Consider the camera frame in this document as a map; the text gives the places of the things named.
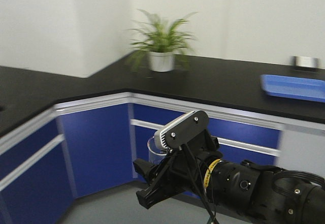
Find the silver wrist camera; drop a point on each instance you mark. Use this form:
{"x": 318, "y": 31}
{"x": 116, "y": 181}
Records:
{"x": 182, "y": 129}

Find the green potted plant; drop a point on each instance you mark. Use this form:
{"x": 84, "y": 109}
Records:
{"x": 162, "y": 42}

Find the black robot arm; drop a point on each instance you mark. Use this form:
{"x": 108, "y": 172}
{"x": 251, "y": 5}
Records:
{"x": 261, "y": 194}

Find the blue lab bench cabinet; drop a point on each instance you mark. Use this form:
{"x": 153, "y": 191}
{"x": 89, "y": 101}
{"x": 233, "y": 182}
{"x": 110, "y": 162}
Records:
{"x": 104, "y": 135}

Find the blue plastic tray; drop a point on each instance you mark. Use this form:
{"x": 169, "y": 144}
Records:
{"x": 293, "y": 87}

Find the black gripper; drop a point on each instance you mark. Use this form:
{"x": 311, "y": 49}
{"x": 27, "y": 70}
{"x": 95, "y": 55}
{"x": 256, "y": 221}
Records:
{"x": 179, "y": 171}

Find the blue side bench cabinet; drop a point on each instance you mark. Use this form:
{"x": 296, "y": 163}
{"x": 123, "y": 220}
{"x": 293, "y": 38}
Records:
{"x": 36, "y": 182}

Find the white wall power socket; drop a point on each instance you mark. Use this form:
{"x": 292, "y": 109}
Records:
{"x": 305, "y": 63}

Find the clear glass beaker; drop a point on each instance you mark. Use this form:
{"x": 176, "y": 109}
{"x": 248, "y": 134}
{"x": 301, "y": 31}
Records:
{"x": 156, "y": 151}

